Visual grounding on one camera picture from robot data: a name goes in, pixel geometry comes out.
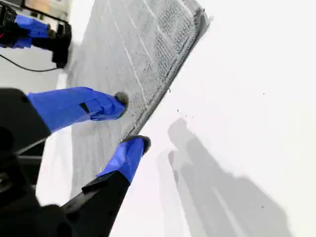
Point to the grey white-striped towel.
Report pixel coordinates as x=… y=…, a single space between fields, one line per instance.
x=138 y=49

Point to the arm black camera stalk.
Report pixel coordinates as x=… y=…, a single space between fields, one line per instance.
x=43 y=44

